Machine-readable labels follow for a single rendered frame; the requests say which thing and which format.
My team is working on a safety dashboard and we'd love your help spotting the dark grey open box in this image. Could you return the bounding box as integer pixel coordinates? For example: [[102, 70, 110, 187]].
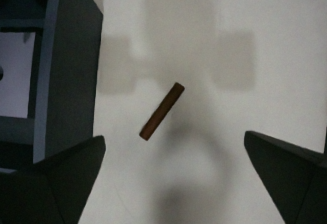
[[0, 0, 104, 173]]

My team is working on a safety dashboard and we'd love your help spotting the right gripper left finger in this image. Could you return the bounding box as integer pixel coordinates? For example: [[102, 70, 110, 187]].
[[0, 135, 106, 224]]

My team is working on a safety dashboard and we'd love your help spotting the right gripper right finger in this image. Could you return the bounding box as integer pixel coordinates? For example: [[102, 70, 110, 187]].
[[244, 130, 327, 224]]

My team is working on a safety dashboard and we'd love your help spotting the white plate with round hole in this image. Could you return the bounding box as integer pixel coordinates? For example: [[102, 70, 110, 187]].
[[0, 33, 43, 118]]

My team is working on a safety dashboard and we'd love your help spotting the brown cylindrical peg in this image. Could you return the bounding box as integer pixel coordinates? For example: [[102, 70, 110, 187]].
[[139, 82, 185, 141]]

